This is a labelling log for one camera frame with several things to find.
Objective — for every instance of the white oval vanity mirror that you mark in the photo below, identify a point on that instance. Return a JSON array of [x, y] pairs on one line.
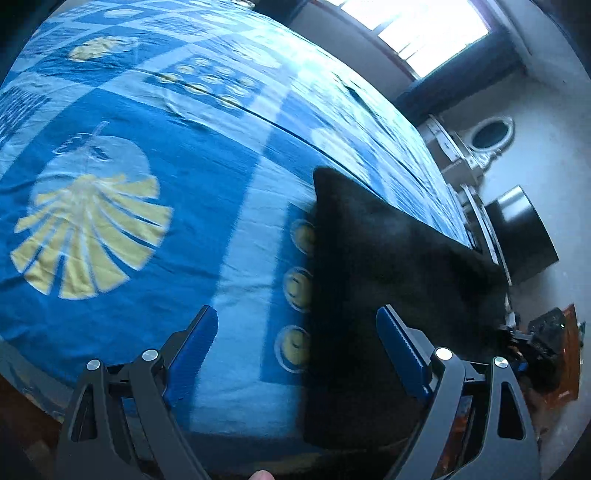
[[489, 134]]

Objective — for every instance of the person's left hand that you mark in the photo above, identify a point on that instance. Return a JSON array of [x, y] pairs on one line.
[[262, 475]]

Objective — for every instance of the black pants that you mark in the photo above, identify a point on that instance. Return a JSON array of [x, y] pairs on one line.
[[369, 277]]

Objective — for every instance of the black cylindrical bin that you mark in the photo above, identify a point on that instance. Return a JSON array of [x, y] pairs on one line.
[[521, 235]]

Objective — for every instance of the dark blue curtain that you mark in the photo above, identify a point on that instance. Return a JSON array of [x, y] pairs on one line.
[[438, 87]]

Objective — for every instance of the bright window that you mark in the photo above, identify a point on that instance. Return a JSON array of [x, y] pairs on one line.
[[429, 32]]

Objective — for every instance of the blue printed bed sheet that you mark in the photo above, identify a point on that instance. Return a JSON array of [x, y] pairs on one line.
[[138, 115]]

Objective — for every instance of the white dressing table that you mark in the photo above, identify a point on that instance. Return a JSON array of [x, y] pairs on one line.
[[443, 143]]

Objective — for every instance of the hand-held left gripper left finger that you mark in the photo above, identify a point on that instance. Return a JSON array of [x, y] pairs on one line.
[[194, 350]]

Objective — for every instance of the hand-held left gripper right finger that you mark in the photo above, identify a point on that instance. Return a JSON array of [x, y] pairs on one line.
[[401, 350]]

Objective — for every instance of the white television cabinet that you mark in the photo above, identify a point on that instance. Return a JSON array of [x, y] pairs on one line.
[[480, 217]]

